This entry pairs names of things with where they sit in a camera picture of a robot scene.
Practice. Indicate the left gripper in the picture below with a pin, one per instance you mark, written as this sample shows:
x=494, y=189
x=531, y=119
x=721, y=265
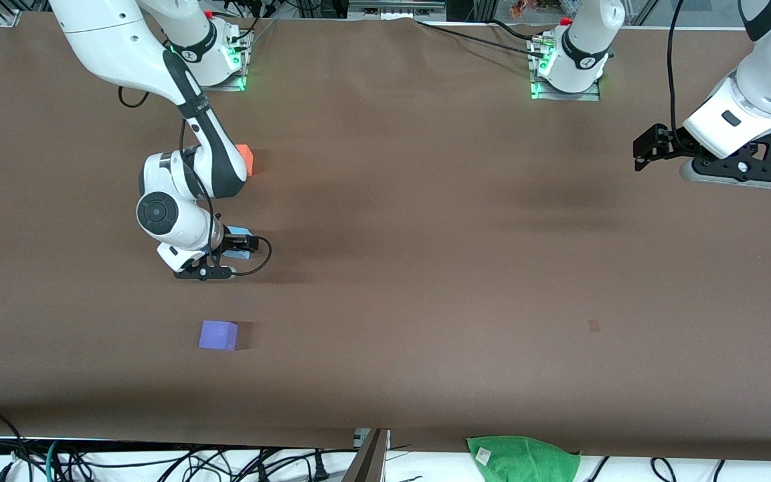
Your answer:
x=668, y=143

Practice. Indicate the orange foam cube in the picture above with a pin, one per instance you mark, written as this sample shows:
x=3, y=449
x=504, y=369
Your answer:
x=245, y=159

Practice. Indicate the light blue foam cube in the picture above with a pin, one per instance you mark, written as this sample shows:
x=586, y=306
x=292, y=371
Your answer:
x=239, y=232

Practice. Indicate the brown table cover sheet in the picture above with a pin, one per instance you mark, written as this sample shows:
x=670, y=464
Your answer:
x=425, y=234

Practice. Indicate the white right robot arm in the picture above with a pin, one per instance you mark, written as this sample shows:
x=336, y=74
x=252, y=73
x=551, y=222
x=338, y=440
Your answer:
x=111, y=40

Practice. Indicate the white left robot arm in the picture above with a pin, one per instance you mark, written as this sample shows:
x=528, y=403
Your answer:
x=586, y=33

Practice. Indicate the purple foam cube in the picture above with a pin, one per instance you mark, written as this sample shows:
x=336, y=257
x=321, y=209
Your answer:
x=217, y=335

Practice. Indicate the green microfibre cloth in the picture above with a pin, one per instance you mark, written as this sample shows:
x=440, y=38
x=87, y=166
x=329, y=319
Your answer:
x=523, y=460

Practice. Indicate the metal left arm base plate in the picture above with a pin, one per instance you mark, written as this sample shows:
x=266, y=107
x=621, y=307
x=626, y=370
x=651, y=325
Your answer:
x=569, y=96

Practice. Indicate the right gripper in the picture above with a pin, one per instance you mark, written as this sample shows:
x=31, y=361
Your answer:
x=229, y=244

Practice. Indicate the aluminium frame profile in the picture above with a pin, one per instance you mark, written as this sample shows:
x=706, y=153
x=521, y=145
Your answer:
x=21, y=12

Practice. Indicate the grey metal post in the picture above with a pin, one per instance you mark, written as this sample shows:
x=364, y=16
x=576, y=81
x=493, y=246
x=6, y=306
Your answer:
x=369, y=462

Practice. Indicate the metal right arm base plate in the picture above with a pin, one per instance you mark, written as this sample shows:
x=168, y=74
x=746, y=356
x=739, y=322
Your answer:
x=241, y=63

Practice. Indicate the grey electronics box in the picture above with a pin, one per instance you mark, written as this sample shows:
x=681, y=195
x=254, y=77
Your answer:
x=395, y=8

